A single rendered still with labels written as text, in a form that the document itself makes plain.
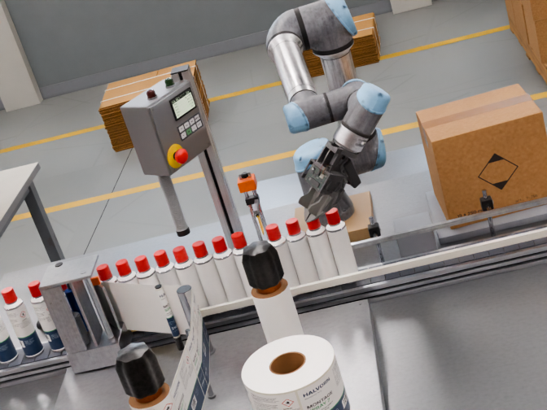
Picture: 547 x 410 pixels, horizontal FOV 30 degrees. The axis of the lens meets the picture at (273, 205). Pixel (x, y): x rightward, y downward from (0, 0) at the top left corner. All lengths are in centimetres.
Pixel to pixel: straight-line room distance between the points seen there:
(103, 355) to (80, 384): 9
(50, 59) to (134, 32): 73
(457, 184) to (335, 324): 55
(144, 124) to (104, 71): 587
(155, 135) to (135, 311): 46
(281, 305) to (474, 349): 45
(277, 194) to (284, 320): 108
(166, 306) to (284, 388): 56
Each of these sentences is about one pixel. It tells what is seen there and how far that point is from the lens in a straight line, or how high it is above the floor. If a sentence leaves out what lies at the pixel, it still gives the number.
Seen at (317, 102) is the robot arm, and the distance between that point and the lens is 244.
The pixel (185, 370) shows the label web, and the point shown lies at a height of 103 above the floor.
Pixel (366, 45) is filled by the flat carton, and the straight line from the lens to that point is 692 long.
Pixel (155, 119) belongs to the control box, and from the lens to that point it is 248.
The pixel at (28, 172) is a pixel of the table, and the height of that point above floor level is 78.
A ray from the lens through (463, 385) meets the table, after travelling 229.
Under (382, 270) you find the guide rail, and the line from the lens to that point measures 261.
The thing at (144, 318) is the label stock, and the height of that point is 96.
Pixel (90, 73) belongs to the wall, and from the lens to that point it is 840.
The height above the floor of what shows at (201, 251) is 107.
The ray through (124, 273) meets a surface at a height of 106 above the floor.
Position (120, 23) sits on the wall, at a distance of 821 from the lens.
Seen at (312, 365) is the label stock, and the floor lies 102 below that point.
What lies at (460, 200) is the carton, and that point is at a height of 93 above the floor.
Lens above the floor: 220
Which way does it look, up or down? 25 degrees down
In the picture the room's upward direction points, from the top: 17 degrees counter-clockwise
